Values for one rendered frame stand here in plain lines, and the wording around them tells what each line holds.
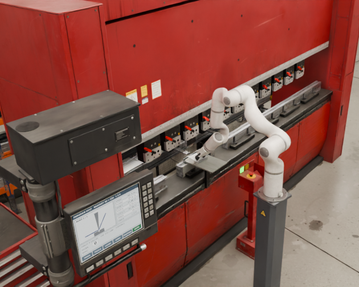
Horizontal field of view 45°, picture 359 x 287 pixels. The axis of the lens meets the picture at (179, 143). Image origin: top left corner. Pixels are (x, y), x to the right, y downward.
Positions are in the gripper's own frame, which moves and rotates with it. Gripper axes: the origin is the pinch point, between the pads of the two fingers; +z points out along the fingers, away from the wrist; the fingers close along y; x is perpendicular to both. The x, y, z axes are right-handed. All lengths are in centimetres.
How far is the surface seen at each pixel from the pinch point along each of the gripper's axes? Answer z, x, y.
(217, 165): -7.4, 13.1, -3.9
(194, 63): -50, -50, -2
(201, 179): 8.1, 14.3, 4.2
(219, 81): -31, -40, -30
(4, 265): 7, 10, 151
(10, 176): -77, -9, 144
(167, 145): -14.7, -13.3, 28.5
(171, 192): 8.9, 13.2, 31.8
